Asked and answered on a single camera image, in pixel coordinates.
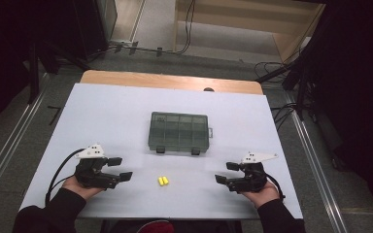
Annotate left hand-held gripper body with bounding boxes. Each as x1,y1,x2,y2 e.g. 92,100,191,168
73,143,121,190

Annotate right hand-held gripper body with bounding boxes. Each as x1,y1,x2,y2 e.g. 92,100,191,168
225,151,279,194

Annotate clear grey compartment box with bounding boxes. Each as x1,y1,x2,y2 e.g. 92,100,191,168
148,111,214,156

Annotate person's left hand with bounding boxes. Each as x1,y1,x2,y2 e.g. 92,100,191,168
61,176,106,202

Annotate person's right hand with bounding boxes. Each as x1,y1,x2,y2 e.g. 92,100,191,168
239,180,281,210

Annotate person's legs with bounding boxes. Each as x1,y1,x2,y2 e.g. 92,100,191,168
100,218,244,233

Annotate red rounded item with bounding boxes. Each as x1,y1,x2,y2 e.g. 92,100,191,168
136,219,176,233

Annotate black metal stand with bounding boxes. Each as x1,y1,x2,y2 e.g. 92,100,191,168
255,57,319,120
27,42,91,105

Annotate dark curtain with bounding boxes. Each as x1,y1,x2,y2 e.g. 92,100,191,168
304,0,373,227
0,0,43,134

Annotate black cabinet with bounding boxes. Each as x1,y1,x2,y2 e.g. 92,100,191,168
40,0,118,62

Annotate wooden shelf unit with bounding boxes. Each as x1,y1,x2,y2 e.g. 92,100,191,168
173,0,326,64

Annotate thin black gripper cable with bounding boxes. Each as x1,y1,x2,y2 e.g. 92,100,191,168
48,175,77,194

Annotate thick black gripper cable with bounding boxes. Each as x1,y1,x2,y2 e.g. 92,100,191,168
44,148,86,207

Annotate metal floor rail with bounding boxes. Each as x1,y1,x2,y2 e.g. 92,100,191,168
0,72,50,212
288,93,349,233

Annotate black floor cable bundle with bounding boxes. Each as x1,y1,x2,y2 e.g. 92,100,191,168
270,102,300,132

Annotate black looped floor cable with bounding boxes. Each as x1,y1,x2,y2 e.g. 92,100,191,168
254,61,292,83

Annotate black floor cable with clips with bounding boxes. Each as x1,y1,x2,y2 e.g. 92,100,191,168
86,40,183,59

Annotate black hanging cable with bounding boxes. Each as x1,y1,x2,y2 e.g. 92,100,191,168
177,0,197,55

